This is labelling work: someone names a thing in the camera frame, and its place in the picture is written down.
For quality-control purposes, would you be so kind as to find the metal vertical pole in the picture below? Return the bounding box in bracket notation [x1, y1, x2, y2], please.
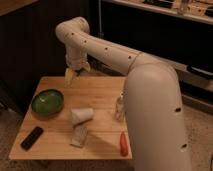
[98, 0, 104, 38]

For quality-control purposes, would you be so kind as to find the black remote control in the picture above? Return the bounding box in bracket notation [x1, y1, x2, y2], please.
[21, 127, 44, 150]

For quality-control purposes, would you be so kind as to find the dark wooden cabinet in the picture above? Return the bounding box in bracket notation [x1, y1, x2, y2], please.
[0, 0, 88, 111]

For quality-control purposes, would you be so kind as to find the orange carrot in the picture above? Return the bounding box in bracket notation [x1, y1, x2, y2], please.
[120, 132, 128, 156]

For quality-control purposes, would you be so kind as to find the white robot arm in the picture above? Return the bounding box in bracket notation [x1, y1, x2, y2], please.
[55, 17, 192, 171]

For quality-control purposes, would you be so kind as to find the wooden folding table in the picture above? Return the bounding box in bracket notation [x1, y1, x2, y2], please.
[8, 76, 134, 171]

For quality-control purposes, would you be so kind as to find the small clear plastic bottle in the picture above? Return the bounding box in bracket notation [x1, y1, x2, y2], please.
[115, 95, 124, 122]

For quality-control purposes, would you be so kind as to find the white paper cup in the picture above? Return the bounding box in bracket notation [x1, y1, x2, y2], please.
[71, 108, 94, 125]

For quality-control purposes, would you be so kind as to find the green ceramic bowl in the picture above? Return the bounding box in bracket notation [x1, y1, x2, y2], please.
[31, 89, 64, 116]

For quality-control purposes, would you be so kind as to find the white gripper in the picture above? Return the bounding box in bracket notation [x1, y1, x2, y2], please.
[65, 50, 91, 86]

